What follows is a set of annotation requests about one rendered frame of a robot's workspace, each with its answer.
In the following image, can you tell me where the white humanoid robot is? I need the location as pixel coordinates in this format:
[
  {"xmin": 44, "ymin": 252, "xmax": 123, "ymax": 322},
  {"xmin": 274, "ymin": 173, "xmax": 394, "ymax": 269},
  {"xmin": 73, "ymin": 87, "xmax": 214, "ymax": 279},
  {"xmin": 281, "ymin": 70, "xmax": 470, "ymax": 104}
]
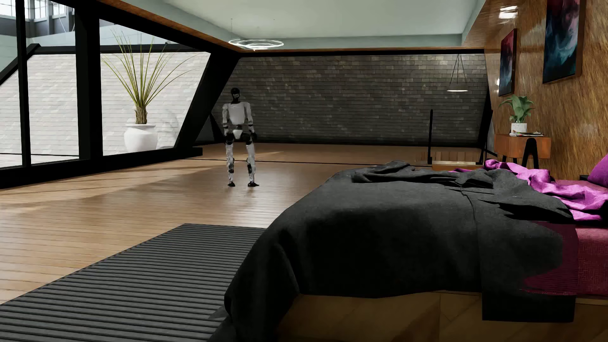
[{"xmin": 222, "ymin": 88, "xmax": 260, "ymax": 188}]

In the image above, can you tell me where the dark grey blanket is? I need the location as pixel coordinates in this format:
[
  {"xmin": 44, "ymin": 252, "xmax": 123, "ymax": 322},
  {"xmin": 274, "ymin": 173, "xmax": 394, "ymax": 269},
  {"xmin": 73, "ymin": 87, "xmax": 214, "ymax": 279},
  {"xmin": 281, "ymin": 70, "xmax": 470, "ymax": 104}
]
[{"xmin": 224, "ymin": 161, "xmax": 577, "ymax": 342}]

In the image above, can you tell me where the white round plant pot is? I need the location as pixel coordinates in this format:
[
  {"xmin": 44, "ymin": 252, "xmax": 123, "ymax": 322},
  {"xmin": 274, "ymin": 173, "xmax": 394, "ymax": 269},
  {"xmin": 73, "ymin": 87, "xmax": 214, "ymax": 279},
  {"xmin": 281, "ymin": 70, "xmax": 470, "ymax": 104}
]
[{"xmin": 123, "ymin": 123, "xmax": 159, "ymax": 154}]

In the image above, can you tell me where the hanging pendant lamp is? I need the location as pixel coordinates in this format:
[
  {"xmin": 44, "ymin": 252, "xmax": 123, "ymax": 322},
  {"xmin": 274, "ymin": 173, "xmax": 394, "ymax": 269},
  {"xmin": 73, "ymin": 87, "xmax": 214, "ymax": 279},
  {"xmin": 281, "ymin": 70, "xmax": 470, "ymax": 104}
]
[{"xmin": 446, "ymin": 54, "xmax": 469, "ymax": 93}]

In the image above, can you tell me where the tall spiky grass plant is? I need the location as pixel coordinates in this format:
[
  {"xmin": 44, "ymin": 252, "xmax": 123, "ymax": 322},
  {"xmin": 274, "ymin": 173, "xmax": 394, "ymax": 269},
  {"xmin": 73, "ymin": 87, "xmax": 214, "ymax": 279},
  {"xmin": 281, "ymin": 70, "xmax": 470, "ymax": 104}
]
[{"xmin": 102, "ymin": 29, "xmax": 200, "ymax": 125}]

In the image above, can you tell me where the dark ribbed floor rug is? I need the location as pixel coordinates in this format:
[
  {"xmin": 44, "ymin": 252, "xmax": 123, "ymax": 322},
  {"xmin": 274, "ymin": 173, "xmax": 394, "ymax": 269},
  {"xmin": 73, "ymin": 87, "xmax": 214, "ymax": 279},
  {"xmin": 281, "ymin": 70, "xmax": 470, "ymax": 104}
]
[{"xmin": 0, "ymin": 223, "xmax": 266, "ymax": 342}]

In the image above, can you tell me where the wooden bedside table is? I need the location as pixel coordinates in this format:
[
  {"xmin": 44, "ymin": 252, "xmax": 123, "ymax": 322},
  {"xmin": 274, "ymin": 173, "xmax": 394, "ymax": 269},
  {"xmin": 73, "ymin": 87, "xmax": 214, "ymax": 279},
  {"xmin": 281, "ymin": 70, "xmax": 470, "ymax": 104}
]
[{"xmin": 493, "ymin": 134, "xmax": 552, "ymax": 170}]

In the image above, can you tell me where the small green potted plant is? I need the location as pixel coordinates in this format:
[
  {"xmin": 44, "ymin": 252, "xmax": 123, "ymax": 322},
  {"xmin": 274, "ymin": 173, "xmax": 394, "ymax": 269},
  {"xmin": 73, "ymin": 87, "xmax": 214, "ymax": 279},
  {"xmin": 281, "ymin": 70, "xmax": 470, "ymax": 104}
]
[{"xmin": 499, "ymin": 94, "xmax": 535, "ymax": 134}]

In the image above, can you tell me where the magenta crumpled sheet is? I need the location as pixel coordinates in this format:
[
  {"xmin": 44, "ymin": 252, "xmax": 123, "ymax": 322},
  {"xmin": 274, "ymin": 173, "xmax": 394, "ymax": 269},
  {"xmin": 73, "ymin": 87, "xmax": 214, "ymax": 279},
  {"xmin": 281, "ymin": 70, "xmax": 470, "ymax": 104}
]
[{"xmin": 454, "ymin": 159, "xmax": 608, "ymax": 222}]

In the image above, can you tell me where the maroon mattress cover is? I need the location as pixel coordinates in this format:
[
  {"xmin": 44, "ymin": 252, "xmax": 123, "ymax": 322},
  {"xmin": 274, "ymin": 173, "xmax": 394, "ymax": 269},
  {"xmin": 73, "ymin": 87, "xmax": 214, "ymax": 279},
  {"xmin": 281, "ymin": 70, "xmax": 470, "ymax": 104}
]
[{"xmin": 522, "ymin": 180, "xmax": 608, "ymax": 297}]

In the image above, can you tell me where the purple pillow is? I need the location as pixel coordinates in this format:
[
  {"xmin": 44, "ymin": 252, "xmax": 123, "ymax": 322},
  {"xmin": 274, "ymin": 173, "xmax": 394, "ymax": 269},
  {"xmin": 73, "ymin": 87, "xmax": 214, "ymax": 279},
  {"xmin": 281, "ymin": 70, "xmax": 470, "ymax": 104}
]
[{"xmin": 587, "ymin": 153, "xmax": 608, "ymax": 188}]

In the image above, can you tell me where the ring ceiling light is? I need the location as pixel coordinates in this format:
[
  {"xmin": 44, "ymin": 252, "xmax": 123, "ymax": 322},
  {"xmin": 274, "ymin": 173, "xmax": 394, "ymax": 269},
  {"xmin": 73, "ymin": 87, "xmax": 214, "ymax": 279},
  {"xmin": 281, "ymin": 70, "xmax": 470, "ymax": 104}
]
[{"xmin": 228, "ymin": 38, "xmax": 285, "ymax": 50}]

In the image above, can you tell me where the wooden bed frame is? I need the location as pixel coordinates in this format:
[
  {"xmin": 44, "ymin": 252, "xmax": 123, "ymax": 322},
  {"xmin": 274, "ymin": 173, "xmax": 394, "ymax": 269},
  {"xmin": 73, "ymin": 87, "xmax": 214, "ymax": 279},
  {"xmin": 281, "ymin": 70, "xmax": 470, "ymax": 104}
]
[{"xmin": 277, "ymin": 291, "xmax": 608, "ymax": 342}]

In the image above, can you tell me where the small abstract wall painting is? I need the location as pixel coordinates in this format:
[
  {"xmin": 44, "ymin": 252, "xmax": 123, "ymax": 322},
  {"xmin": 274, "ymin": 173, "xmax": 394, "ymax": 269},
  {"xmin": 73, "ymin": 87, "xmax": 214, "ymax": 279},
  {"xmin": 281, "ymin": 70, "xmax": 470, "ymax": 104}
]
[{"xmin": 498, "ymin": 28, "xmax": 518, "ymax": 98}]

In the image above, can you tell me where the large abstract wall painting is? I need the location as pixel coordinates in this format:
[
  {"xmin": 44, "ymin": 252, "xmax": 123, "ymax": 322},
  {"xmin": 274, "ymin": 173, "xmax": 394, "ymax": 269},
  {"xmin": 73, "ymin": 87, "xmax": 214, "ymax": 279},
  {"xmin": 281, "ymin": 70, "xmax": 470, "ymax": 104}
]
[{"xmin": 542, "ymin": 0, "xmax": 587, "ymax": 85}]

